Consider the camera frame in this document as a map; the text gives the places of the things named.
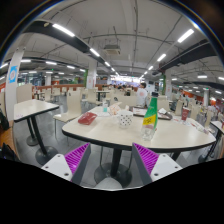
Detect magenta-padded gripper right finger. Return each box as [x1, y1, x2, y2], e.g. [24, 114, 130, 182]
[131, 142, 183, 186]

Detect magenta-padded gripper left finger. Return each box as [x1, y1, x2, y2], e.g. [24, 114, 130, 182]
[41, 142, 92, 186]

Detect green drink bottle yellow label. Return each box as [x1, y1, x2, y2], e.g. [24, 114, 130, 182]
[141, 91, 159, 141]

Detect printed paper flyer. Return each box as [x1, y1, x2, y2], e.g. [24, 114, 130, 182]
[173, 116, 204, 130]

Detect red pouch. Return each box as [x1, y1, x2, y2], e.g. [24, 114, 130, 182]
[77, 111, 98, 126]

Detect white black-dotted mug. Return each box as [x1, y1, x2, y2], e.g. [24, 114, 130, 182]
[116, 109, 134, 129]

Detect red paper cup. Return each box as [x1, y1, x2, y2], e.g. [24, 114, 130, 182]
[180, 107, 191, 123]

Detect grey food tray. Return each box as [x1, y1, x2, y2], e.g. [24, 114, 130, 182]
[132, 107, 173, 120]

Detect beige cafeteria chairs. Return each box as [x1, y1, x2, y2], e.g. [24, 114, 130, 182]
[16, 83, 221, 129]

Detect white cafeteria table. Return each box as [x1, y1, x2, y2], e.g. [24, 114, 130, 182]
[13, 99, 60, 166]
[209, 120, 224, 158]

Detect person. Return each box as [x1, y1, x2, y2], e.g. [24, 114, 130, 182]
[136, 82, 149, 108]

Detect blue square sign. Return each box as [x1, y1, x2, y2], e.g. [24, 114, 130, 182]
[8, 65, 18, 84]

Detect ceiling air conditioner unit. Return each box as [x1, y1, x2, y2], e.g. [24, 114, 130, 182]
[103, 44, 122, 56]

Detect ceiling tube lights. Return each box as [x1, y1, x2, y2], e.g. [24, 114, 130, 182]
[0, 23, 224, 96]

